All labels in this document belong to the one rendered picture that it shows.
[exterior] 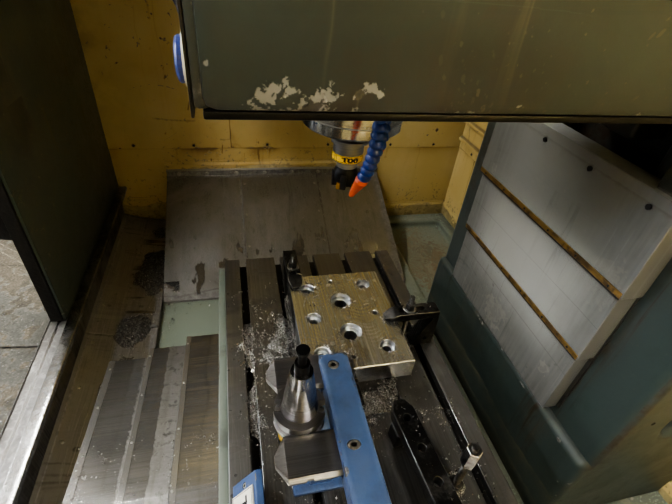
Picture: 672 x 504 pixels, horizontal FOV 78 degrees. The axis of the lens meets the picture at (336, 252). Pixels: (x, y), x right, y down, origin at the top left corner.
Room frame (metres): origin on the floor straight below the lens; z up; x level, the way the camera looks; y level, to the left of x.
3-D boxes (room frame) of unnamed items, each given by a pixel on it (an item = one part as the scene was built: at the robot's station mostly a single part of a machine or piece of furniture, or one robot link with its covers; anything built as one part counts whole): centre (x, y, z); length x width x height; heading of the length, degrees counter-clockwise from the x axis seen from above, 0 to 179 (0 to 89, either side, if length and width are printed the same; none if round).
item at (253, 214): (1.27, 0.19, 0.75); 0.89 x 0.67 x 0.26; 106
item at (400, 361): (0.66, -0.04, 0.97); 0.29 x 0.23 x 0.05; 16
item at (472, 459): (0.36, -0.26, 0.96); 0.03 x 0.03 x 0.13
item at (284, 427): (0.28, 0.02, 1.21); 0.06 x 0.06 x 0.03
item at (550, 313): (0.76, -0.43, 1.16); 0.48 x 0.05 x 0.51; 16
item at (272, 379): (0.33, 0.04, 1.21); 0.07 x 0.05 x 0.01; 106
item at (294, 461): (0.23, 0.01, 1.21); 0.07 x 0.05 x 0.01; 106
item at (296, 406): (0.28, 0.02, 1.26); 0.04 x 0.04 x 0.07
